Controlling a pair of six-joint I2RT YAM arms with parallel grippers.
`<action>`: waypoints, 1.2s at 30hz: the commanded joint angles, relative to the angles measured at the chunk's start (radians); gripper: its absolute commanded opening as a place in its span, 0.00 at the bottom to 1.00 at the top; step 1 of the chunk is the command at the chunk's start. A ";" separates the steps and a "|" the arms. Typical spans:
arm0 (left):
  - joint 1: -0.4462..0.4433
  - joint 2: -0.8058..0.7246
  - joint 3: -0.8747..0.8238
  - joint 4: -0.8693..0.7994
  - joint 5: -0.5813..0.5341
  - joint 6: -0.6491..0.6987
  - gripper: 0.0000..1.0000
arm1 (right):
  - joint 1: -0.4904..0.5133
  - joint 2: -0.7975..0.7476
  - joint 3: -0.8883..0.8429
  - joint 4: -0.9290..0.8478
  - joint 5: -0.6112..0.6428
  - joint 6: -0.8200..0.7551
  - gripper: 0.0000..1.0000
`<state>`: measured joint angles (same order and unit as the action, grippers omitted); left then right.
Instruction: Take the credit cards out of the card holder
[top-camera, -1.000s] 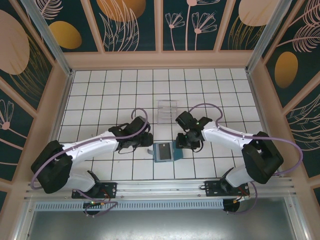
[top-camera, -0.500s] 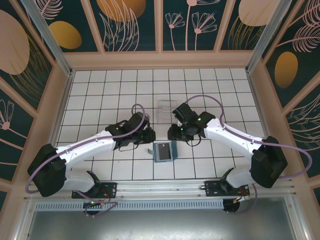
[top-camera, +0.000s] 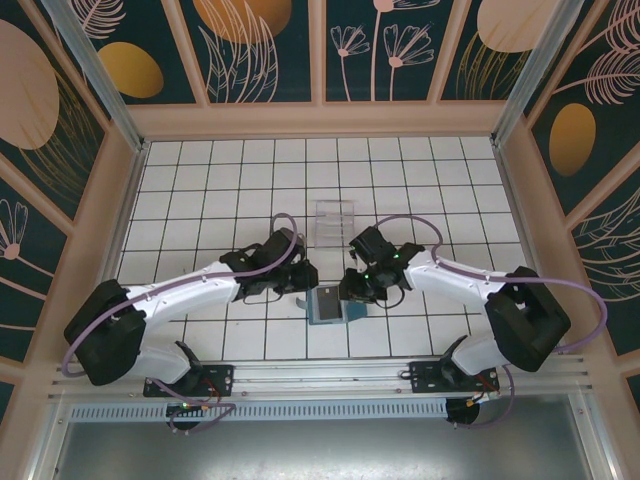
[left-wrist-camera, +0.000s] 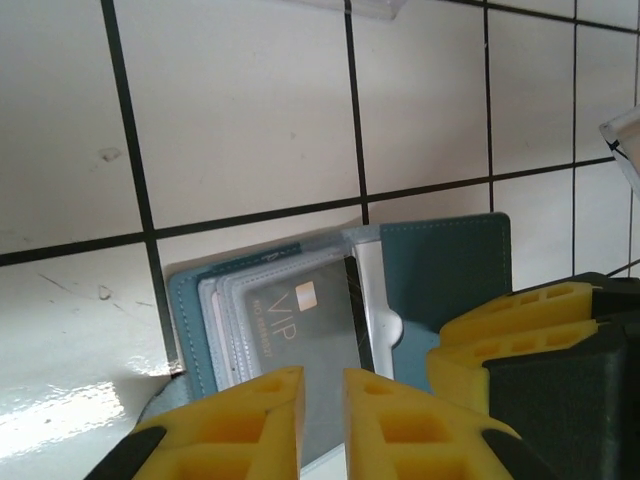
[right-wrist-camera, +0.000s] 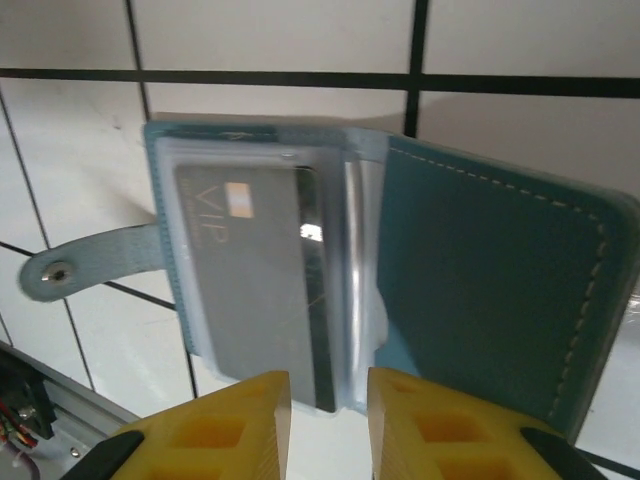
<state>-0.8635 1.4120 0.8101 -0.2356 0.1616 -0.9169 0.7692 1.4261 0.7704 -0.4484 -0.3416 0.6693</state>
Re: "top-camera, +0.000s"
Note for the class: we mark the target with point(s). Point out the blue card holder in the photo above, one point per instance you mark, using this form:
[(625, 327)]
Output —
[(327, 322)]

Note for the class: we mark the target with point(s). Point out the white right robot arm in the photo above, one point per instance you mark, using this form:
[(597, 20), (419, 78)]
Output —
[(460, 280)]

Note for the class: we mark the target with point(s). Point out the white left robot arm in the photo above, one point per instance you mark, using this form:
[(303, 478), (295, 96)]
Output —
[(185, 295)]

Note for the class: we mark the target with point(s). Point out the clear acrylic card stand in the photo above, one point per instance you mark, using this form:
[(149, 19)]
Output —
[(335, 225)]

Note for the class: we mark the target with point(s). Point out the aluminium table edge strip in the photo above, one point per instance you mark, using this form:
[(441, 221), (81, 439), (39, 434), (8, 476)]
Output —
[(117, 240), (525, 240)]

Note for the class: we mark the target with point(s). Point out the grey metal sheet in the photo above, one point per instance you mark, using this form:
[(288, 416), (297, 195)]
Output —
[(320, 452)]

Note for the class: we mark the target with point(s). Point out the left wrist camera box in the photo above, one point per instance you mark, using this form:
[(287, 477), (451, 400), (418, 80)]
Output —
[(285, 245)]

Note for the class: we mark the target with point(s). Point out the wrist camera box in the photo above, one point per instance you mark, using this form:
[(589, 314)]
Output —
[(372, 245), (285, 245)]

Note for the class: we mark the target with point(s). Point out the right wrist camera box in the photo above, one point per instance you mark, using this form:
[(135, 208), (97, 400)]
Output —
[(372, 245)]

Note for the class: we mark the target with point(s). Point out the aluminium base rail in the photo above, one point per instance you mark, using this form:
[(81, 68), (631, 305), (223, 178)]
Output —
[(320, 372)]

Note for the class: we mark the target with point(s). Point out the aluminium corner post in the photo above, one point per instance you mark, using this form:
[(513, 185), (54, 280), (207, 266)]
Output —
[(100, 80), (535, 75)]

